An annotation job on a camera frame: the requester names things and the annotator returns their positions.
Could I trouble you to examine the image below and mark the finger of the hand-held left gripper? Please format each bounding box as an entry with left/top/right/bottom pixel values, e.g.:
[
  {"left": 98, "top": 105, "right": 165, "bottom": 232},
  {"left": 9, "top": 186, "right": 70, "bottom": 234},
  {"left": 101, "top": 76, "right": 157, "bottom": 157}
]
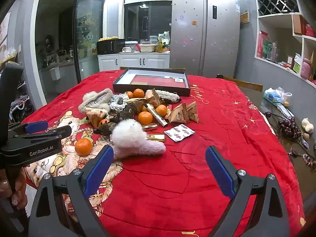
[
  {"left": 7, "top": 125, "right": 72, "bottom": 145},
  {"left": 8, "top": 120, "right": 49, "bottom": 135}
]

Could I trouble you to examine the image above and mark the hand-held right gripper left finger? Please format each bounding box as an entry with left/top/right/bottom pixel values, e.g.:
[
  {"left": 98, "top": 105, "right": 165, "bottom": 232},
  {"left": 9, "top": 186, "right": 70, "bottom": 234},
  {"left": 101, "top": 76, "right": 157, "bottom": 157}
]
[{"left": 28, "top": 144, "right": 114, "bottom": 237}]

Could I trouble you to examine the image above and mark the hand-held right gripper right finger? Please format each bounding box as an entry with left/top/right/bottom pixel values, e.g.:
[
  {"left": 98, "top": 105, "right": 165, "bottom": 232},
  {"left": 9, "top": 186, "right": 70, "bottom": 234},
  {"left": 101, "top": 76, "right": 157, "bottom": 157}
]
[{"left": 205, "top": 146, "right": 290, "bottom": 237}]

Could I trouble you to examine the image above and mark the person's left hand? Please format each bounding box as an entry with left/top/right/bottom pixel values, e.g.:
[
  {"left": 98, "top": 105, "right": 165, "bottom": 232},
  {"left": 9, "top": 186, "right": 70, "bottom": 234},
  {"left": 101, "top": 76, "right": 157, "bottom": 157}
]
[{"left": 0, "top": 167, "right": 28, "bottom": 211}]

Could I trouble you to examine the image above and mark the white fluffy hair clip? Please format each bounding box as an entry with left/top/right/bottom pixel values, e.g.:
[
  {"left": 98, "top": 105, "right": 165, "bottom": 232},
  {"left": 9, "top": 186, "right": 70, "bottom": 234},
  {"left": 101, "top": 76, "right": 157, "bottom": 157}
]
[{"left": 110, "top": 119, "right": 166, "bottom": 160}]

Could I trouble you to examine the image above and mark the red printed blanket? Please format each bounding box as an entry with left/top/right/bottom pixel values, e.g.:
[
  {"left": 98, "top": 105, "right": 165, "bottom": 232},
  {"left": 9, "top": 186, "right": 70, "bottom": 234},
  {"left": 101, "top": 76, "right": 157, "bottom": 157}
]
[{"left": 21, "top": 70, "right": 305, "bottom": 237}]

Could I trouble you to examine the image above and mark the triangular paper snack packet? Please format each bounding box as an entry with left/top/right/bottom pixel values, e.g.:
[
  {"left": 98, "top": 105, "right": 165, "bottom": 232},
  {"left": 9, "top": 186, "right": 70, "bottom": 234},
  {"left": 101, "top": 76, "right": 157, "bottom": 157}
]
[
  {"left": 145, "top": 88, "right": 161, "bottom": 107},
  {"left": 86, "top": 107, "right": 108, "bottom": 127},
  {"left": 186, "top": 101, "right": 200, "bottom": 123},
  {"left": 170, "top": 103, "right": 190, "bottom": 124}
]

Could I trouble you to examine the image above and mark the patterned flat sachet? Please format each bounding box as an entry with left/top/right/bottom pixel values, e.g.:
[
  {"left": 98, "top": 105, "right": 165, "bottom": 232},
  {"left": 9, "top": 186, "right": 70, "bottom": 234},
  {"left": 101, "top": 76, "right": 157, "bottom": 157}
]
[{"left": 163, "top": 124, "right": 196, "bottom": 143}]

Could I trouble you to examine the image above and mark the white hanging bin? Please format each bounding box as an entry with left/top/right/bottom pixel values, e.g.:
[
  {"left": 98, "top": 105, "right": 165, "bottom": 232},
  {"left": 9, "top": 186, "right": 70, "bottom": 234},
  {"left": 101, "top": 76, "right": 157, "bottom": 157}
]
[{"left": 49, "top": 66, "right": 61, "bottom": 81}]

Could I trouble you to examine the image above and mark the beige fluffy claw clip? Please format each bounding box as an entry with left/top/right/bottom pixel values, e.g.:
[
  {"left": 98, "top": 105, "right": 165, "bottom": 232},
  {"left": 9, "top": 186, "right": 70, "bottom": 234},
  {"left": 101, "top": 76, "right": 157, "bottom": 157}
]
[{"left": 78, "top": 88, "right": 114, "bottom": 114}]

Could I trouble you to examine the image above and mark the brown plush scrunchie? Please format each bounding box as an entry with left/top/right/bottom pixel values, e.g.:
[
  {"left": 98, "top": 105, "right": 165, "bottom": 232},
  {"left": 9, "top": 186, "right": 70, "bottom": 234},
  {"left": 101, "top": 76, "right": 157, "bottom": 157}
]
[{"left": 118, "top": 104, "right": 137, "bottom": 119}]

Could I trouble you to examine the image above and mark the grey scrunchie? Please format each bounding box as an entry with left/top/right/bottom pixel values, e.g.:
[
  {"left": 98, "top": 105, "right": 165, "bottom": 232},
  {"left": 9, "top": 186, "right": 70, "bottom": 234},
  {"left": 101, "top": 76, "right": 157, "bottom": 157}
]
[{"left": 110, "top": 94, "right": 129, "bottom": 111}]

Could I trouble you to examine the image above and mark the white black snack stick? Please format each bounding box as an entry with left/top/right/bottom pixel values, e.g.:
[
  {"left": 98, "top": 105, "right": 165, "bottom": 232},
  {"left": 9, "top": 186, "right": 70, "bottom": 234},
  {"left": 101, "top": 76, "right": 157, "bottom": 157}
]
[{"left": 144, "top": 103, "right": 168, "bottom": 127}]

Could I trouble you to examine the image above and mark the dried flower sprig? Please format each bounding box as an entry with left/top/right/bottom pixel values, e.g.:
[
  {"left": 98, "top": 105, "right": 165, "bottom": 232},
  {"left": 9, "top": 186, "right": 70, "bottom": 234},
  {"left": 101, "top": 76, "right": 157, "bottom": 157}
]
[{"left": 287, "top": 147, "right": 316, "bottom": 169}]

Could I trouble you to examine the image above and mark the wooden chair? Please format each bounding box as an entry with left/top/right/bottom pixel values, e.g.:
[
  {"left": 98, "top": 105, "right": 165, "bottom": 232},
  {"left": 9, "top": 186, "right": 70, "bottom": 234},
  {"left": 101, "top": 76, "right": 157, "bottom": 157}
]
[{"left": 216, "top": 74, "right": 263, "bottom": 92}]

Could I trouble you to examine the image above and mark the blue tissue pack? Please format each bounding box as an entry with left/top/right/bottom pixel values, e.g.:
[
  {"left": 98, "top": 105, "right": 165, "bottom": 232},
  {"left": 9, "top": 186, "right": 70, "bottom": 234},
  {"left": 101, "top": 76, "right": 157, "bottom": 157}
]
[{"left": 263, "top": 87, "right": 285, "bottom": 103}]

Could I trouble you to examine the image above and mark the beige brown fluffy clip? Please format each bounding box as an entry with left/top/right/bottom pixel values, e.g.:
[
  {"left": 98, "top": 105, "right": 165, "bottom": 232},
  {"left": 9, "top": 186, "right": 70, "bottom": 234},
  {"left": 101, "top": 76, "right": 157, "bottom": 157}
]
[{"left": 158, "top": 89, "right": 182, "bottom": 103}]

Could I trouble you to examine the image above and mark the dark shallow gift box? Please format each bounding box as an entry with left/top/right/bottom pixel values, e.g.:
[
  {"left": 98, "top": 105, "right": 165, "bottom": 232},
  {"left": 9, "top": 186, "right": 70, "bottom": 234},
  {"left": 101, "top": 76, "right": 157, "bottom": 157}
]
[{"left": 113, "top": 67, "right": 191, "bottom": 97}]

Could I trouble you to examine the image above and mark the small white figurine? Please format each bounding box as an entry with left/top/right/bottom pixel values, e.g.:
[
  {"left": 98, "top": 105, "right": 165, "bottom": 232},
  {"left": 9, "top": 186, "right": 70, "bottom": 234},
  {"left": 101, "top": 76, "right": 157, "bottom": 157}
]
[{"left": 301, "top": 118, "right": 315, "bottom": 133}]

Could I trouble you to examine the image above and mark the clear plastic bag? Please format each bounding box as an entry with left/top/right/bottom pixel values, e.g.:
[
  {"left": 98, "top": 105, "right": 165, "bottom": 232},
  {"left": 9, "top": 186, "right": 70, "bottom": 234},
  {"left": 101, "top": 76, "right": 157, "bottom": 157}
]
[{"left": 275, "top": 87, "right": 293, "bottom": 107}]

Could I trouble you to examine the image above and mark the black microwave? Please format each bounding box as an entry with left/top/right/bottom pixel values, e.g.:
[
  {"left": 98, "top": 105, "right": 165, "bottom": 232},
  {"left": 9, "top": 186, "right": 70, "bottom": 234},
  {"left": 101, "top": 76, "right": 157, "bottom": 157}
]
[{"left": 96, "top": 39, "right": 126, "bottom": 55}]

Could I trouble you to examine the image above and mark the sliding glass door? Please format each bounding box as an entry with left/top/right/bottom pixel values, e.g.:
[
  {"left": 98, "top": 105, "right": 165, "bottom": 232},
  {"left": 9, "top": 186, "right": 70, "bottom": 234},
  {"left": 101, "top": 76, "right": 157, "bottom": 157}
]
[{"left": 35, "top": 0, "right": 105, "bottom": 102}]

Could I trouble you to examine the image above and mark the white base cabinet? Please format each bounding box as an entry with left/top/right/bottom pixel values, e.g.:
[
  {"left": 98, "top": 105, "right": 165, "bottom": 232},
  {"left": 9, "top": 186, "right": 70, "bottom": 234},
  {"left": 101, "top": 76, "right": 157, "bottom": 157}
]
[{"left": 98, "top": 52, "right": 171, "bottom": 72}]

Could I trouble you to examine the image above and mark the green box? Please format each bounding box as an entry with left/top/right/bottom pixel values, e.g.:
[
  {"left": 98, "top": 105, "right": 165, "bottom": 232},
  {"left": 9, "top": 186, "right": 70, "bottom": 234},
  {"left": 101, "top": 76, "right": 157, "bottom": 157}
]
[{"left": 262, "top": 39, "right": 272, "bottom": 60}]

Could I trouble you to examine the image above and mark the beige plastic basin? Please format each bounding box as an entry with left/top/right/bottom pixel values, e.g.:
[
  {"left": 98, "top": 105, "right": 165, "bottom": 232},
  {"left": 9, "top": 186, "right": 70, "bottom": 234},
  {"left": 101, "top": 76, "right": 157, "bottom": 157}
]
[{"left": 138, "top": 44, "right": 158, "bottom": 53}]

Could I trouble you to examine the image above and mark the red gift box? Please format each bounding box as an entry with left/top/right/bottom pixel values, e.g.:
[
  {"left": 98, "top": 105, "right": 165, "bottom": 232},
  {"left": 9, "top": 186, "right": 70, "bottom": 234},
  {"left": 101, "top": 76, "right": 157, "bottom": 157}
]
[{"left": 256, "top": 31, "right": 270, "bottom": 59}]

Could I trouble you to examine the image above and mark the pink case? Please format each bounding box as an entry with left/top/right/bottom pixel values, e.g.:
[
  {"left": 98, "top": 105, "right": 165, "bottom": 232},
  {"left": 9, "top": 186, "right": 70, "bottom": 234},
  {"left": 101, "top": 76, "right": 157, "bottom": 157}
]
[{"left": 300, "top": 58, "right": 312, "bottom": 80}]

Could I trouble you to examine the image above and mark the silver refrigerator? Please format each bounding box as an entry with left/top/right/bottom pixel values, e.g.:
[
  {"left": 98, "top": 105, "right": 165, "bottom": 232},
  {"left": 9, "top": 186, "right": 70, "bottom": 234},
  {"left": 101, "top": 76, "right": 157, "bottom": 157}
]
[{"left": 169, "top": 0, "right": 241, "bottom": 78}]

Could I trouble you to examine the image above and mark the green white plush figure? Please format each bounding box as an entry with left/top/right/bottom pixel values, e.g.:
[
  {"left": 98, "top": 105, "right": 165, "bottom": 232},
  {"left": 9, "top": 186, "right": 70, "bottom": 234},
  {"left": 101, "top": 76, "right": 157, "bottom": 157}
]
[{"left": 158, "top": 31, "right": 171, "bottom": 48}]

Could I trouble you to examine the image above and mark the brown box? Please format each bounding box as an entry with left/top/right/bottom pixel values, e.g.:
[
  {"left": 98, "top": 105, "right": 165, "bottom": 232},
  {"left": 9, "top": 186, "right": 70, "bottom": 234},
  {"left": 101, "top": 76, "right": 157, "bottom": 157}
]
[{"left": 292, "top": 14, "right": 307, "bottom": 36}]

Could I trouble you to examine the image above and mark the wine rack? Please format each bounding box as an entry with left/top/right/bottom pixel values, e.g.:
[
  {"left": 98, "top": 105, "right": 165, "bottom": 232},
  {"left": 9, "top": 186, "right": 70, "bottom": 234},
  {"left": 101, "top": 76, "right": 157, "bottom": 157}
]
[{"left": 256, "top": 0, "right": 301, "bottom": 17}]

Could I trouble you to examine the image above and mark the dark brown plush hair tie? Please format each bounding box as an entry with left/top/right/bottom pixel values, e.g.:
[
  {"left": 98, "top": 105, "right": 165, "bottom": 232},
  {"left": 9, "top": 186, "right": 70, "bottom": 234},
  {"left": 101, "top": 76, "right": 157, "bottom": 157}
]
[{"left": 93, "top": 121, "right": 117, "bottom": 136}]

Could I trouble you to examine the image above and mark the wall poster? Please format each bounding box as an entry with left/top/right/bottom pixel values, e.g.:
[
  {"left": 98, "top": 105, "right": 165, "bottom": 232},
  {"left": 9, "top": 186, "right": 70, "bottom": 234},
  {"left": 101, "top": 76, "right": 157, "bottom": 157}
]
[{"left": 0, "top": 12, "right": 12, "bottom": 63}]

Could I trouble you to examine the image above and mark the white wall shelf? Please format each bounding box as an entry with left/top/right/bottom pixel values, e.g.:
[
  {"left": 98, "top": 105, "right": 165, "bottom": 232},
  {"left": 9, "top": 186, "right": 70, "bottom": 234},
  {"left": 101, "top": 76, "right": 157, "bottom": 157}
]
[{"left": 253, "top": 0, "right": 316, "bottom": 88}]

